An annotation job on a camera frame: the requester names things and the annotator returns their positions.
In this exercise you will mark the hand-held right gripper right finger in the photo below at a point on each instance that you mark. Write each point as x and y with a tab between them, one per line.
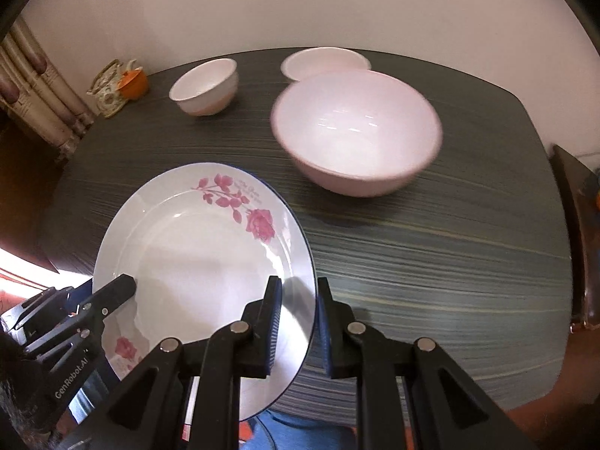
325	333

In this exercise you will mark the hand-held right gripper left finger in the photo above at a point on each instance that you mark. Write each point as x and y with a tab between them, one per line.
274	326

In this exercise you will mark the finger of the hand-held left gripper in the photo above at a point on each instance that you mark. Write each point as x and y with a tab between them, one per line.
65	349
115	293

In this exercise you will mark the blue-rimmed white plate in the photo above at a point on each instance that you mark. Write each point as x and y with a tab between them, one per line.
201	248

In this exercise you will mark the large pink bowl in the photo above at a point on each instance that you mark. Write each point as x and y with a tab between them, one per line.
356	126

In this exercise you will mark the small white bowl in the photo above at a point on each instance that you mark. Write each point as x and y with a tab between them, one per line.
204	86

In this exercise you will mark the small plain white plate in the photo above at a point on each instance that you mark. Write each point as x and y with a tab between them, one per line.
323	62

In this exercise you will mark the person's blue jeans leg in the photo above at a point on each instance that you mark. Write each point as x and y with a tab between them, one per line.
300	431

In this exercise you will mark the patterned ceramic teapot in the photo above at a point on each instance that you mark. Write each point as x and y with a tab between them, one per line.
107	89

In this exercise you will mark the orange cup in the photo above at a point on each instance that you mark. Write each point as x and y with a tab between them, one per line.
133	85

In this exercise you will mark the brown wooden cabinet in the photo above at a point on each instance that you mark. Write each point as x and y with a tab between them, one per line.
574	206

